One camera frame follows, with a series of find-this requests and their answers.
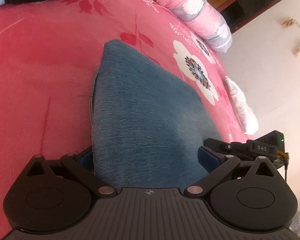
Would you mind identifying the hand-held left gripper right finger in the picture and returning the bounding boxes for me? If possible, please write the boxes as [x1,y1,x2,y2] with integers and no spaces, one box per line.
[184,146,275,198]

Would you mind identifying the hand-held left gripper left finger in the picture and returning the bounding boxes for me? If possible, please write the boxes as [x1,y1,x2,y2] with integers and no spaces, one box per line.
[26,146,117,198]

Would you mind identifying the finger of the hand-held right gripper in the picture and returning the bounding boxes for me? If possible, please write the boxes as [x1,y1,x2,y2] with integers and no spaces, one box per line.
[204,137,253,160]

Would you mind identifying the blue jeans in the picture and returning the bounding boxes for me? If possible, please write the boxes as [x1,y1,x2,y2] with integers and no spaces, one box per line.
[89,39,222,189]

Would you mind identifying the white folded cloth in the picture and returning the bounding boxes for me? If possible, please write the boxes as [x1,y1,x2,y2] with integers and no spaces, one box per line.
[224,76,259,135]

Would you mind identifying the red floral blanket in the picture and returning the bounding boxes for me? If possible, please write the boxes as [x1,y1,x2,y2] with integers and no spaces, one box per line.
[0,0,255,235]

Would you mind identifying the pink floral rolled quilt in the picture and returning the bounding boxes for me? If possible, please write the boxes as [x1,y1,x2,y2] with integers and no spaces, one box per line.
[126,0,232,53]

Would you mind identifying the dark wooden door frame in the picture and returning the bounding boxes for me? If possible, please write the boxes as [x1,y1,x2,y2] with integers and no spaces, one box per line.
[215,0,288,33]

